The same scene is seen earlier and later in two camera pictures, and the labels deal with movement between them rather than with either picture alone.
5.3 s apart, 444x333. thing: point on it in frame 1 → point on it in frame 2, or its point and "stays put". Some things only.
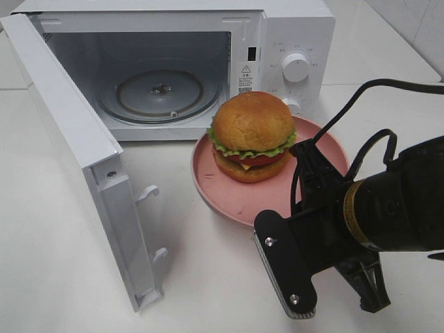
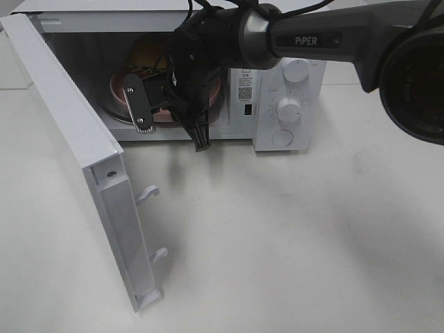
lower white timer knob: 293,105 stays put
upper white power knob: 295,67 stays put
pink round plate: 241,202 → 161,115
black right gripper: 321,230 → 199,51
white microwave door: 94,142 stays put
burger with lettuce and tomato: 250,137 → 148,51
